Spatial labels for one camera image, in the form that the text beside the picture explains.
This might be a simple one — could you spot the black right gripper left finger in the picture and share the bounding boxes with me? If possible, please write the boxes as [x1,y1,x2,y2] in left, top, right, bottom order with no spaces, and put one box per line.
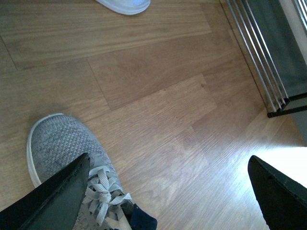
[0,153,90,230]

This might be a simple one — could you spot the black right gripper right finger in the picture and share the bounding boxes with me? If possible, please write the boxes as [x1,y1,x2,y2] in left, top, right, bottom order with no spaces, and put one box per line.
[248,155,307,230]

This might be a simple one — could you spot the grey sneaker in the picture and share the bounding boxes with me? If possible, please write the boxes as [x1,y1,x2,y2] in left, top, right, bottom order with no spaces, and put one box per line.
[26,113,158,230]

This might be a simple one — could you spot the black metal shoe rack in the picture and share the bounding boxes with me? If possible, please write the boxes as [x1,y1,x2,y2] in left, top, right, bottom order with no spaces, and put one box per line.
[227,0,307,118]

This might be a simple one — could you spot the light blue slipper far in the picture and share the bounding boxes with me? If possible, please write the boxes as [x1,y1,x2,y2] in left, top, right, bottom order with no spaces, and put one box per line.
[97,0,151,15]

